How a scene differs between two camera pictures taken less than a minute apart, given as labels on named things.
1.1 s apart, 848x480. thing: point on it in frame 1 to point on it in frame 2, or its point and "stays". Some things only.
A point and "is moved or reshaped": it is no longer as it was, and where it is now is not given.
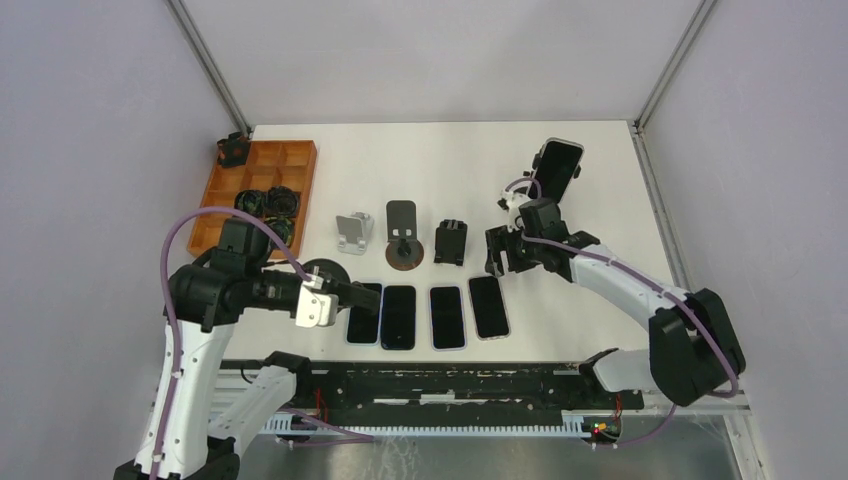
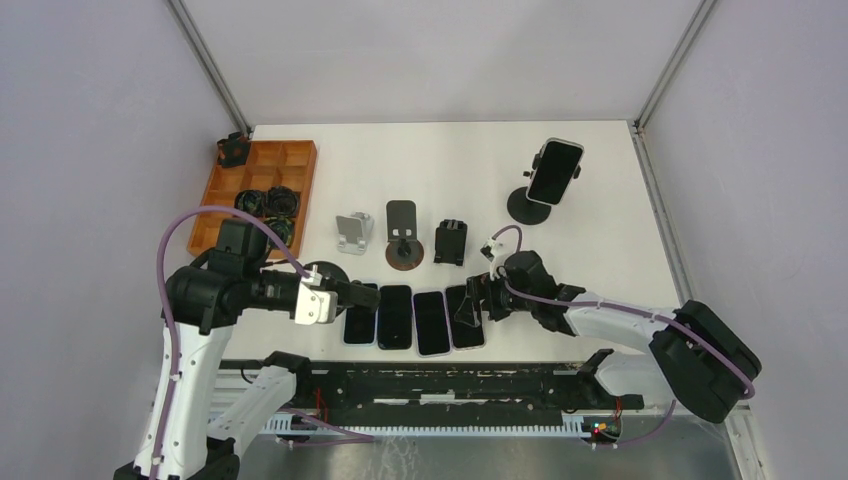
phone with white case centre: (447, 318) is moved or reshaped
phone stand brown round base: (403, 251) stays
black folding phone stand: (450, 242) stays
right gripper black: (500, 239) to (477, 287)
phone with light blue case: (362, 327) stays
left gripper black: (328, 281) stays
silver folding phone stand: (354, 231) stays
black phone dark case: (398, 318) stays
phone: (489, 310) is moved or reshaped
